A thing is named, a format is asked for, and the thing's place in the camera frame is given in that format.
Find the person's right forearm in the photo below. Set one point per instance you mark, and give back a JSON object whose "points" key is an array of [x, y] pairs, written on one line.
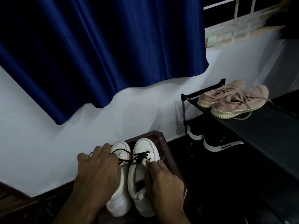
{"points": [[175, 219]]}

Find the black sneaker white sole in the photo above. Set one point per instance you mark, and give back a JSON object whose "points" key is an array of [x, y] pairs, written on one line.
{"points": [[217, 146], [196, 136]]}

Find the person's right hand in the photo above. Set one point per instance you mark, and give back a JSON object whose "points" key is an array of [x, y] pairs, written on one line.
{"points": [[165, 191]]}

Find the brown wooden door frame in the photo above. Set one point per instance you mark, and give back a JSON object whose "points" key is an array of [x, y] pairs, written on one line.
{"points": [[14, 205]]}

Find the black shoelace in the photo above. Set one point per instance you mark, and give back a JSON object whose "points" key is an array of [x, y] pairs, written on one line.
{"points": [[137, 157]]}

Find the dark brown plastic stool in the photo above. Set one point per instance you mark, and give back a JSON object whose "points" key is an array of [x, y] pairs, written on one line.
{"points": [[165, 146]]}

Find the blue curtain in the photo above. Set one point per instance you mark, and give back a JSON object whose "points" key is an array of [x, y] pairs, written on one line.
{"points": [[287, 16], [93, 44]]}

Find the pink sneaker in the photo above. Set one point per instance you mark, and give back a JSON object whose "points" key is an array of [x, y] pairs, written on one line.
{"points": [[210, 99], [231, 107]]}

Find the small green block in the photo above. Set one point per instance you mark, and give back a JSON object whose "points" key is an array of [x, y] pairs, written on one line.
{"points": [[211, 41]]}

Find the black shoe rack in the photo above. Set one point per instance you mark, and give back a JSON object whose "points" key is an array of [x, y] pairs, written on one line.
{"points": [[268, 135]]}

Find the person's left hand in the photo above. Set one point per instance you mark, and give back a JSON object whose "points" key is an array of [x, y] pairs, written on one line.
{"points": [[98, 177]]}

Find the white window grille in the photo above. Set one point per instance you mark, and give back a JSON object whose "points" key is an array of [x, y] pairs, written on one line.
{"points": [[236, 23]]}

